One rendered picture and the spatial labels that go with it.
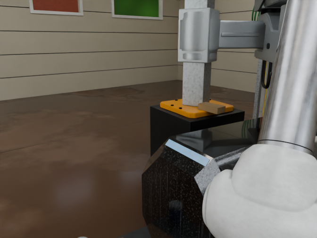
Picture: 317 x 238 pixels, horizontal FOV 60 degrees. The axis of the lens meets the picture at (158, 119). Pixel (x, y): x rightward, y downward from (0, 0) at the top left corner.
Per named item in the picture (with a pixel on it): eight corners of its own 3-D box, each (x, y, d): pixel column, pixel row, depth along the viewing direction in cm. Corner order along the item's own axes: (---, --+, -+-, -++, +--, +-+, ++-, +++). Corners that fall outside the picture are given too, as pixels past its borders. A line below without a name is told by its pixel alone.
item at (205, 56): (169, 61, 239) (169, 10, 227) (199, 59, 256) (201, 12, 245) (194, 63, 210) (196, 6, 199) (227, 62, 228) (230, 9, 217)
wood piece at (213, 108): (197, 109, 225) (197, 103, 224) (205, 107, 231) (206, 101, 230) (217, 114, 210) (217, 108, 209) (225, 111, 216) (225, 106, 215)
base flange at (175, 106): (157, 106, 252) (157, 101, 251) (198, 100, 277) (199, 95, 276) (191, 119, 213) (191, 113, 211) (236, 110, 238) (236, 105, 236)
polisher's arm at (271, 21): (252, 69, 257) (257, 13, 244) (278, 69, 255) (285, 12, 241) (276, 80, 187) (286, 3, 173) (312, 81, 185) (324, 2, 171)
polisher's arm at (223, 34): (183, 51, 212) (184, 16, 205) (173, 49, 244) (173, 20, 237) (271, 50, 224) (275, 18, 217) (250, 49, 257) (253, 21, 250)
